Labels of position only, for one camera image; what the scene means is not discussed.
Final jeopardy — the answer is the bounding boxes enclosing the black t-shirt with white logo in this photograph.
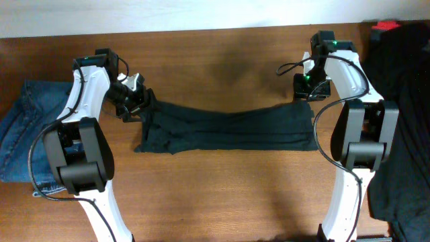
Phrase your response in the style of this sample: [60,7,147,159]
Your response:
[135,102,316,155]

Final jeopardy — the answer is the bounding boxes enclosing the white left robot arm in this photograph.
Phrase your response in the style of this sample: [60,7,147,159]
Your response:
[42,48,157,241]

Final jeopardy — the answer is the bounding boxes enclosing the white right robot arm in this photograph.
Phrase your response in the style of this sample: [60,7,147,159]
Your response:
[293,31,399,241]

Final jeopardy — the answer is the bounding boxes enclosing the pile of black clothes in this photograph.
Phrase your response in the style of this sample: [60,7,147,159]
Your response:
[362,22,429,241]

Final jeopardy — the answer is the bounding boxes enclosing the red object at corner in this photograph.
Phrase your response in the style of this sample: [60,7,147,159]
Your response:
[371,21,401,32]

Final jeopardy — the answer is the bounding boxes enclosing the folded blue denim jeans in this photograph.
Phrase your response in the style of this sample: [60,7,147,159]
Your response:
[1,80,73,183]

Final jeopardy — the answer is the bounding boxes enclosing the black left camera cable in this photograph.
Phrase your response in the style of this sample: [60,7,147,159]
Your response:
[28,56,130,242]

